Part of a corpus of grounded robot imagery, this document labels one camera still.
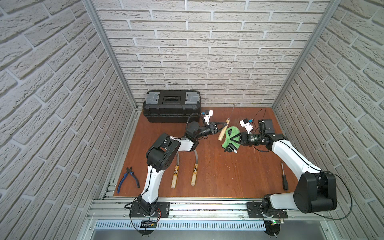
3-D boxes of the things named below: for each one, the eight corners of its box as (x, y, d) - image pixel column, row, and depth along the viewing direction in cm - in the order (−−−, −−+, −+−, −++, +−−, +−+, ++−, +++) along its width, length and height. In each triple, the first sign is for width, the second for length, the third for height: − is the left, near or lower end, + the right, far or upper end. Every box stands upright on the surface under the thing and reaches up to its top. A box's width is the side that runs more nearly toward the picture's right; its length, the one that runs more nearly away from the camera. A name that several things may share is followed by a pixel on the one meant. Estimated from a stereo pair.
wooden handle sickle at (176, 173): (171, 188, 82) (170, 187, 81) (177, 153, 96) (177, 151, 94) (176, 188, 82) (175, 187, 80) (181, 153, 96) (181, 152, 94)
